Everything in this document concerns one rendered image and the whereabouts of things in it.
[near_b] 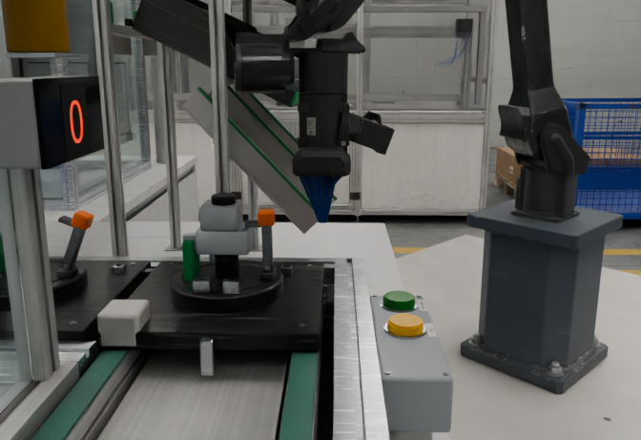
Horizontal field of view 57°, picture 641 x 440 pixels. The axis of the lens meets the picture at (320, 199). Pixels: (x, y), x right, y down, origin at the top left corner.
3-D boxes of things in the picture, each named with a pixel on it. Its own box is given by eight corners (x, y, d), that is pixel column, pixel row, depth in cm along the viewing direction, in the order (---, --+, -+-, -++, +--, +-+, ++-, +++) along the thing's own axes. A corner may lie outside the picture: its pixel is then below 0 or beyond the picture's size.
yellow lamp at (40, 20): (80, 52, 53) (75, -5, 52) (54, 52, 48) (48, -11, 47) (25, 52, 53) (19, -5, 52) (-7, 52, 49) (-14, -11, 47)
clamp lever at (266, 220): (277, 266, 76) (275, 208, 74) (275, 272, 74) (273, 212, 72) (248, 266, 76) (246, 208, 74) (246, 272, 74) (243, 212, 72)
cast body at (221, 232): (253, 244, 77) (252, 191, 75) (248, 255, 72) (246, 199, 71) (188, 244, 77) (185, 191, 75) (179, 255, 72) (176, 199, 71)
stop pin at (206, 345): (216, 370, 65) (215, 336, 64) (214, 376, 64) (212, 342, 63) (203, 370, 65) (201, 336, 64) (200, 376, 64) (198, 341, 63)
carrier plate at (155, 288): (324, 274, 87) (324, 261, 87) (320, 351, 64) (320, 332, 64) (161, 273, 88) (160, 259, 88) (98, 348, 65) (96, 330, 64)
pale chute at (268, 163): (320, 215, 107) (338, 198, 106) (303, 235, 95) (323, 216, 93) (211, 101, 107) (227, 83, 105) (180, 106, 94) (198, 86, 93)
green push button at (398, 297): (412, 304, 76) (413, 290, 75) (417, 318, 72) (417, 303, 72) (381, 304, 76) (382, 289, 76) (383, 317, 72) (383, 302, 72)
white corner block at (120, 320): (153, 331, 69) (150, 298, 68) (139, 349, 65) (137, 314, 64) (113, 330, 69) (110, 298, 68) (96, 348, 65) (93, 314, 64)
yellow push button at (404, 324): (420, 328, 69) (421, 312, 69) (424, 345, 65) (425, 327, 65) (385, 328, 69) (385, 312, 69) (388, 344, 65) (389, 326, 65)
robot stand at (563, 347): (609, 355, 82) (625, 215, 78) (560, 395, 72) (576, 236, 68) (511, 323, 92) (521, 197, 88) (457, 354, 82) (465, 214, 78)
